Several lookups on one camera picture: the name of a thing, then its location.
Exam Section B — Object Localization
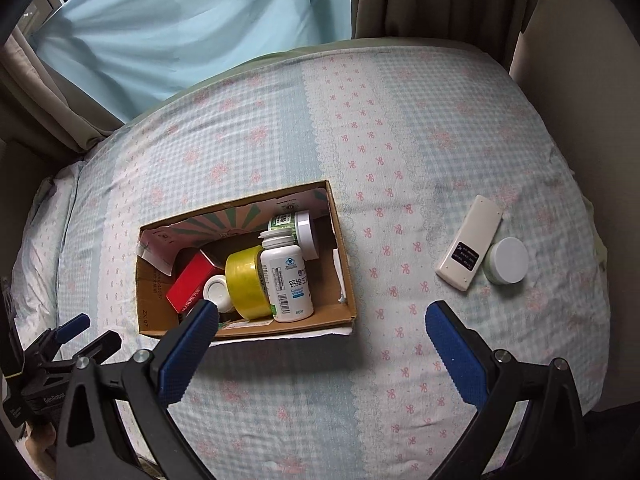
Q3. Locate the red rectangular box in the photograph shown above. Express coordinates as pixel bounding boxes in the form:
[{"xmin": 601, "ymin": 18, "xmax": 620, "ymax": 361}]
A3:
[{"xmin": 165, "ymin": 251, "xmax": 226, "ymax": 314}]

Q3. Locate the light blue hanging cloth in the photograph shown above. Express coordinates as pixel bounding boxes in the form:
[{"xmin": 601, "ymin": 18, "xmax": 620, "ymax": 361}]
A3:
[{"xmin": 30, "ymin": 0, "xmax": 362, "ymax": 124}]

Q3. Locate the brown curtain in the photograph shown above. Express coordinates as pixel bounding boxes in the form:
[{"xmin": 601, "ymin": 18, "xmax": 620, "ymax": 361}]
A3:
[
  {"xmin": 0, "ymin": 25, "xmax": 127, "ymax": 157},
  {"xmin": 349, "ymin": 0, "xmax": 548, "ymax": 77}
]

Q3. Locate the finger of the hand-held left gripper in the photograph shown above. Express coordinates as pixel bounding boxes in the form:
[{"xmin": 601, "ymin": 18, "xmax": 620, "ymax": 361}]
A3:
[
  {"xmin": 74, "ymin": 331, "xmax": 123, "ymax": 367},
  {"xmin": 54, "ymin": 312, "xmax": 92, "ymax": 346}
]

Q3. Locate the yellow tape roll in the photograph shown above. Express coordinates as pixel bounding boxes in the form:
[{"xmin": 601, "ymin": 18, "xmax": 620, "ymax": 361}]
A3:
[{"xmin": 224, "ymin": 245, "xmax": 275, "ymax": 321}]

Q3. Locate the white bottle blue label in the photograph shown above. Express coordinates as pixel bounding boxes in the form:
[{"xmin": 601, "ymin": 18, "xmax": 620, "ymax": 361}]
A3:
[{"xmin": 258, "ymin": 230, "xmax": 315, "ymax": 324}]

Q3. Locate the checkered floral bed sheet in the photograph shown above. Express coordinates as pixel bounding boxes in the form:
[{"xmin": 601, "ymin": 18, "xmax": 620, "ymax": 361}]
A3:
[{"xmin": 15, "ymin": 37, "xmax": 613, "ymax": 480}]

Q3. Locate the cardboard box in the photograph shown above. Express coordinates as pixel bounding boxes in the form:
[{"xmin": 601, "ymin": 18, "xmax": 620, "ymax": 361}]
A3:
[{"xmin": 136, "ymin": 179, "xmax": 359, "ymax": 344}]

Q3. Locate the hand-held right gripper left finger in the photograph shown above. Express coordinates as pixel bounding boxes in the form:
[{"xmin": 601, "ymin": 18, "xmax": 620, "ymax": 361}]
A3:
[{"xmin": 55, "ymin": 300, "xmax": 221, "ymax": 480}]

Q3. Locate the floral pillow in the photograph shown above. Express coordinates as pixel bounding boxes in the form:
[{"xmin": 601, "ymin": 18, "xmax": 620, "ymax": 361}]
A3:
[{"xmin": 10, "ymin": 160, "xmax": 90, "ymax": 323}]

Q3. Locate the small white jar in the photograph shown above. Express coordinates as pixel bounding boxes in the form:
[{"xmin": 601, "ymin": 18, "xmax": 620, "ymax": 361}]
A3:
[{"xmin": 202, "ymin": 274, "xmax": 237, "ymax": 314}]

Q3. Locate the white remote control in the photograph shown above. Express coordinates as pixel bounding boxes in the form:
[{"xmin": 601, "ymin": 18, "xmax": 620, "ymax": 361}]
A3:
[{"xmin": 434, "ymin": 193, "xmax": 504, "ymax": 291}]

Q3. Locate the round white jar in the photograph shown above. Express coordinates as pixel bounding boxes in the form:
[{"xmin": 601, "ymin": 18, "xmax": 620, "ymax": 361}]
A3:
[{"xmin": 482, "ymin": 236, "xmax": 530, "ymax": 286}]

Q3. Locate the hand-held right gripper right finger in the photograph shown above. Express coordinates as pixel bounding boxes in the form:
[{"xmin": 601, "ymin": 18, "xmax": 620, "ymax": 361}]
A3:
[{"xmin": 425, "ymin": 301, "xmax": 587, "ymax": 480}]

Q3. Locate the green label bottle white lid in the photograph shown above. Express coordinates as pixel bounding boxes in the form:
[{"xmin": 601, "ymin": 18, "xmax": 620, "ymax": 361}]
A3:
[{"xmin": 267, "ymin": 210, "xmax": 321, "ymax": 261}]

